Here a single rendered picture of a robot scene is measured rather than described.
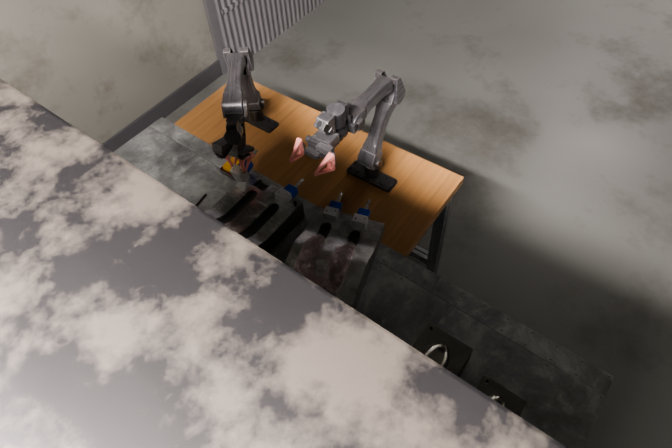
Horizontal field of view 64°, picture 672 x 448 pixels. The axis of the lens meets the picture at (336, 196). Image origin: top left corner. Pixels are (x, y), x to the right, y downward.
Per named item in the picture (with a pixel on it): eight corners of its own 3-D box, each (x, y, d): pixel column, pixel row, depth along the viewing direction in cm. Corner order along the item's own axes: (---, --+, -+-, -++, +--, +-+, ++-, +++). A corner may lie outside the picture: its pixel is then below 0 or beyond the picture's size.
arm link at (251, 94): (261, 112, 226) (247, 64, 196) (245, 113, 226) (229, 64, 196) (262, 100, 228) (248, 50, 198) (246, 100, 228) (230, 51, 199)
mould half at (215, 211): (253, 187, 209) (248, 163, 199) (304, 217, 199) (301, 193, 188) (155, 276, 184) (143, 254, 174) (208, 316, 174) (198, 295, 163)
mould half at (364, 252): (317, 214, 199) (315, 195, 191) (384, 232, 193) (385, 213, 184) (260, 332, 169) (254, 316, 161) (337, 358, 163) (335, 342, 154)
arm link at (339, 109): (342, 119, 158) (365, 97, 164) (319, 109, 162) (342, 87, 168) (344, 147, 167) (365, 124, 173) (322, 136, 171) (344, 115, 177)
